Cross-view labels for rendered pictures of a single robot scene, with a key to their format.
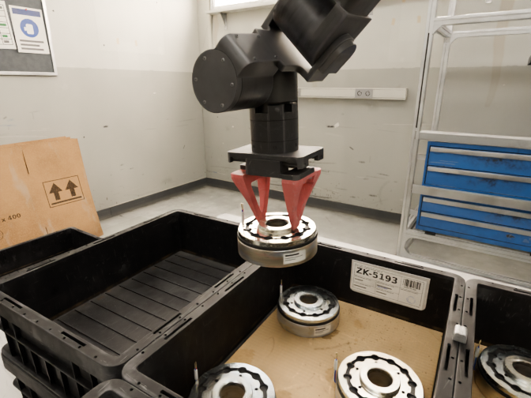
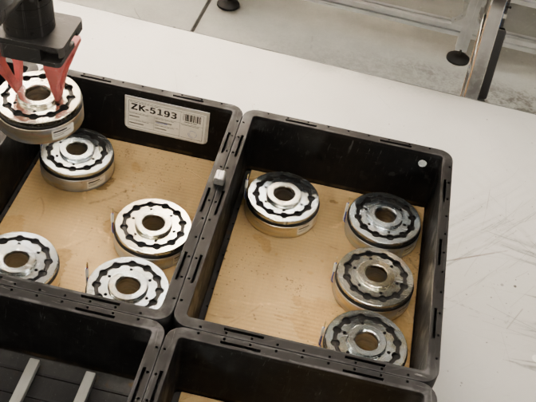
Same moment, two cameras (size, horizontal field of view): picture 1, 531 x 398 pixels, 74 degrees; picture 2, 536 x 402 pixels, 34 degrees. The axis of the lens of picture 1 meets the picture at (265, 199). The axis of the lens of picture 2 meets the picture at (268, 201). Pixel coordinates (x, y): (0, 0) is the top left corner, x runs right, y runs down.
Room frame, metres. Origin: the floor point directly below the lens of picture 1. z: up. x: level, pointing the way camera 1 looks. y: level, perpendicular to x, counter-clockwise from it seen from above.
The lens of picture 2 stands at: (-0.44, 0.09, 1.71)
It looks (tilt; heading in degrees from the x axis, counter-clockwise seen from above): 44 degrees down; 334
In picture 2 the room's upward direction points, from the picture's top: 9 degrees clockwise
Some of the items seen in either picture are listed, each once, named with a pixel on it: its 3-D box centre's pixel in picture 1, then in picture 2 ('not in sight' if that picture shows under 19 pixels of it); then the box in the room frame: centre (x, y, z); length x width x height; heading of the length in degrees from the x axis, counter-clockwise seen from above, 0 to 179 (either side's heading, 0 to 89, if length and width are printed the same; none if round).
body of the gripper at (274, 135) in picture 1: (274, 133); (27, 10); (0.43, -0.01, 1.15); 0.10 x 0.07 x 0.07; 58
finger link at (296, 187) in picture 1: (284, 192); (44, 65); (0.42, -0.02, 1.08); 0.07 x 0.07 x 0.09; 58
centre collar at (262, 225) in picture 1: (276, 224); (37, 94); (0.42, -0.01, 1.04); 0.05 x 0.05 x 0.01
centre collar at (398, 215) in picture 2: not in sight; (385, 215); (0.29, -0.45, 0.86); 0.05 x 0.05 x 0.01
